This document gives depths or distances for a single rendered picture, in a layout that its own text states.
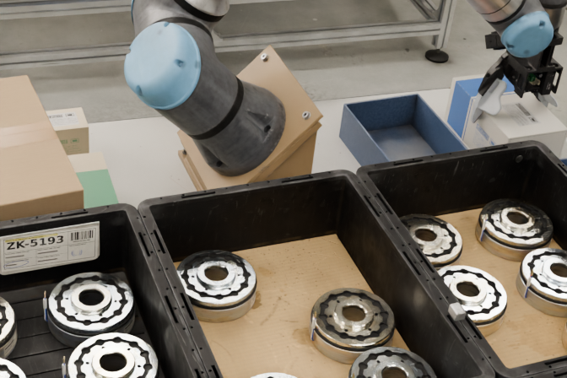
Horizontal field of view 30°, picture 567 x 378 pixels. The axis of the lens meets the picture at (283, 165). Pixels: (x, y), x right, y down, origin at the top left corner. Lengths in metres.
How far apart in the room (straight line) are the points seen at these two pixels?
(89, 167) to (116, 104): 1.56
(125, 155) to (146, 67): 0.31
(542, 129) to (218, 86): 0.61
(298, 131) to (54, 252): 0.45
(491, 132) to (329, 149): 0.28
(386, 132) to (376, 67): 1.63
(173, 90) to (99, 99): 1.75
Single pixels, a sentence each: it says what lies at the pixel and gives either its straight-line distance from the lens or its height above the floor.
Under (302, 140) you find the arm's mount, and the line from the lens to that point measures 1.60.
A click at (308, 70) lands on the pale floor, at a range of 3.47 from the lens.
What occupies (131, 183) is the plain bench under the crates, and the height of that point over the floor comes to 0.70.
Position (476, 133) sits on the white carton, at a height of 0.74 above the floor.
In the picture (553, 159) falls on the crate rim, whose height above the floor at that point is 0.93.
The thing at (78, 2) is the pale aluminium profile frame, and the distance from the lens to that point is 3.14.
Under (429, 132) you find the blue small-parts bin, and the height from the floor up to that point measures 0.73.
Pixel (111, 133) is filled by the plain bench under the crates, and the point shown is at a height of 0.70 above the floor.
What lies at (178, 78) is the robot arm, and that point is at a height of 0.97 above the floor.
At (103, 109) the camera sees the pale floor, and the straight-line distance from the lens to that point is 3.21.
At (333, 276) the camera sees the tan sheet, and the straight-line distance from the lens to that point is 1.40.
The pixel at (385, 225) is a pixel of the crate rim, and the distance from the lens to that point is 1.34.
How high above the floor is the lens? 1.75
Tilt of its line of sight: 36 degrees down
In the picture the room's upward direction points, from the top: 7 degrees clockwise
